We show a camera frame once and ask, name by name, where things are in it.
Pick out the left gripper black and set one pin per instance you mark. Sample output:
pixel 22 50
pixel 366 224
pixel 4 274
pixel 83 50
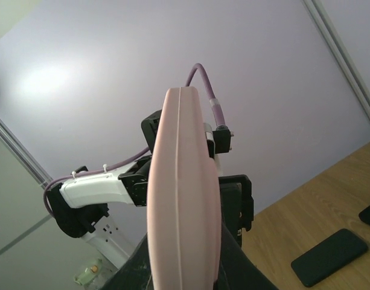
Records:
pixel 237 204

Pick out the black phone face down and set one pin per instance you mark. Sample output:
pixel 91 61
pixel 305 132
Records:
pixel 329 256

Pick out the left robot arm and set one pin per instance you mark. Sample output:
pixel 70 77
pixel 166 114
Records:
pixel 79 202

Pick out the pink case phone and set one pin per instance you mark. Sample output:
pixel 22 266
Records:
pixel 184 220

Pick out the green round object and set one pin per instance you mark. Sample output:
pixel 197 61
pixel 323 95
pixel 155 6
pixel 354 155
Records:
pixel 89 272

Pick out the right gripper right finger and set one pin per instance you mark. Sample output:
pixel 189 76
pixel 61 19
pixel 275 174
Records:
pixel 236 271

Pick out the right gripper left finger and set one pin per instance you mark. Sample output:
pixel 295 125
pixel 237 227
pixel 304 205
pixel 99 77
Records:
pixel 135 274

